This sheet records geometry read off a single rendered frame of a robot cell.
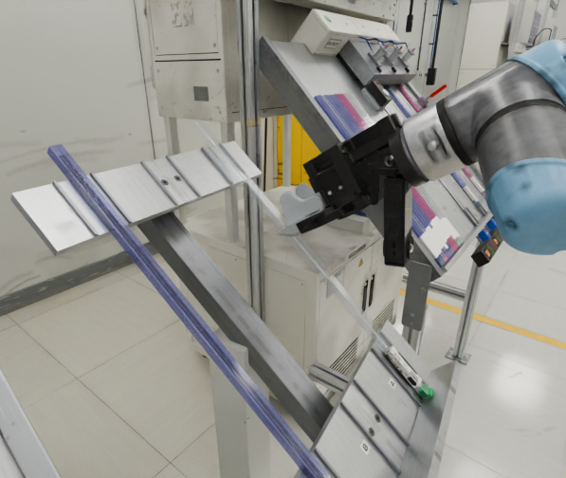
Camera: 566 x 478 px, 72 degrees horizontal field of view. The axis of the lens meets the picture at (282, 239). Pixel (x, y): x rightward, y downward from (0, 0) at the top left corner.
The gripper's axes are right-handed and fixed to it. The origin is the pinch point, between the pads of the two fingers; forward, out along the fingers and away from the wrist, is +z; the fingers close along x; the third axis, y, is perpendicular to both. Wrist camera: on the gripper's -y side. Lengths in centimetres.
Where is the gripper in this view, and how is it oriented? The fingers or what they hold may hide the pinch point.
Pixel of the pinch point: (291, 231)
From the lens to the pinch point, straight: 55.4
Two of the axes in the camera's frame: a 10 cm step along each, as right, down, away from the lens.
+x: -5.0, 3.4, -8.0
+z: -7.3, 3.4, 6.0
